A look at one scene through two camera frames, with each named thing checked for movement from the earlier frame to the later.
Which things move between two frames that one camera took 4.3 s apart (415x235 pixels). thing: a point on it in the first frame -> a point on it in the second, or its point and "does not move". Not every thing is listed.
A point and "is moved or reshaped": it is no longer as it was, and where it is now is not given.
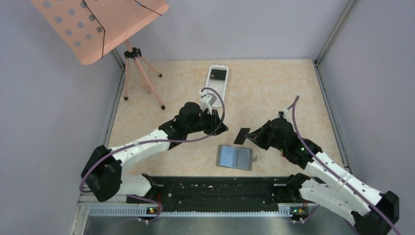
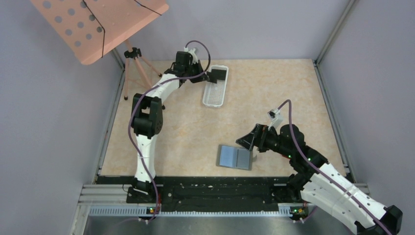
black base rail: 200,194 does not move
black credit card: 241,136 is moved or reshaped
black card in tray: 218,74 does not move
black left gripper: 216,126 -> 201,78
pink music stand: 92,29 does not move
